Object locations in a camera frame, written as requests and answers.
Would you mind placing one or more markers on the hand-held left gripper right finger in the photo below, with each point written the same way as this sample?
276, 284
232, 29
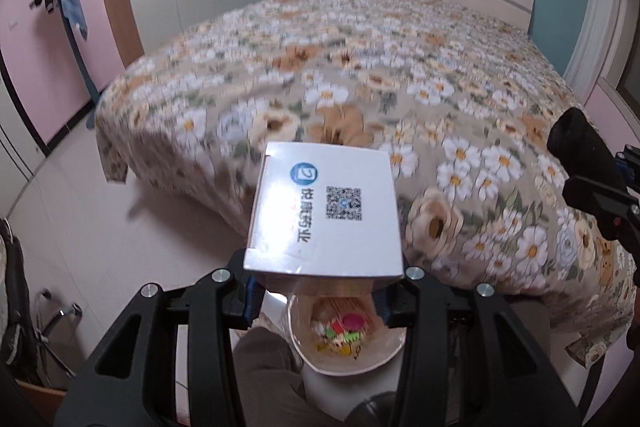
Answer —
382, 307

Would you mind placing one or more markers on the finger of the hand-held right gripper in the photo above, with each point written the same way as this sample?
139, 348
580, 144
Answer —
629, 159
600, 202

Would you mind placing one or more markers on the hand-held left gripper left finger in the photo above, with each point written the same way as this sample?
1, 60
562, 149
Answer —
249, 304

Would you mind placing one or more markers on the pink plastic cup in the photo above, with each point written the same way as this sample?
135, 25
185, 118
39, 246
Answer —
352, 321

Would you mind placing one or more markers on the black cylinder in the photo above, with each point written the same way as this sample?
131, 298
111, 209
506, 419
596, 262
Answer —
580, 142

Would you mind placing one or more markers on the green cube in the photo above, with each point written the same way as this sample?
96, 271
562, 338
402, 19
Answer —
330, 333

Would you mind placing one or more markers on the white bowl with colourful items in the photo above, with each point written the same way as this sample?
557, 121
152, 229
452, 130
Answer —
320, 382

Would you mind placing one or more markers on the white cardboard box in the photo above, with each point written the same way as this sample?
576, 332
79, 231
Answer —
325, 207

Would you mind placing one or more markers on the person's leg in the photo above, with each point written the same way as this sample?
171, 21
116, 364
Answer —
265, 382

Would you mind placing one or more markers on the black chair with chrome legs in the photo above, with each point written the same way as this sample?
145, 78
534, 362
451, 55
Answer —
15, 307

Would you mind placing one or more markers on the bed with floral bedspread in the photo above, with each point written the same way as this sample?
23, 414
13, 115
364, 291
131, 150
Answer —
400, 57

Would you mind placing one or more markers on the blue rack pole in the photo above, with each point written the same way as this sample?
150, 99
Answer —
82, 62

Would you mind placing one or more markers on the white door frame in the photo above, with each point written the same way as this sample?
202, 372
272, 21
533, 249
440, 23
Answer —
595, 17

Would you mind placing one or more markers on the white door with black frame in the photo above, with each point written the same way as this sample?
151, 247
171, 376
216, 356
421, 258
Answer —
15, 147

